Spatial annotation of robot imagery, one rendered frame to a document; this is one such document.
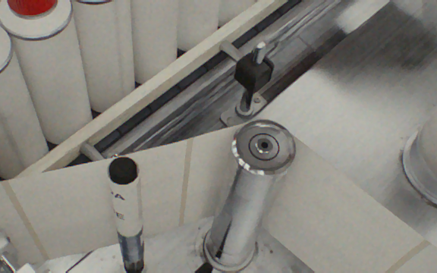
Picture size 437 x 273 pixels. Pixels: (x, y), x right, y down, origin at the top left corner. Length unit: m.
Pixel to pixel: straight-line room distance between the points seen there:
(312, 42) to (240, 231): 0.34
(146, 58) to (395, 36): 0.29
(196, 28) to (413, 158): 0.24
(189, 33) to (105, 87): 0.11
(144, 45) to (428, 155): 0.27
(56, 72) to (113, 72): 0.07
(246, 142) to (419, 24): 0.40
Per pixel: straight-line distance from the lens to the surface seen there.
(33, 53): 0.43
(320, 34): 0.71
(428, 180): 0.56
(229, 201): 0.38
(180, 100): 0.57
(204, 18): 0.56
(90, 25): 0.45
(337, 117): 0.59
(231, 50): 0.57
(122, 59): 0.49
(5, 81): 0.42
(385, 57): 0.65
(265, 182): 0.34
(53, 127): 0.52
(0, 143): 0.47
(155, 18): 0.49
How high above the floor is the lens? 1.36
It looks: 61 degrees down
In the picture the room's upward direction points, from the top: 11 degrees clockwise
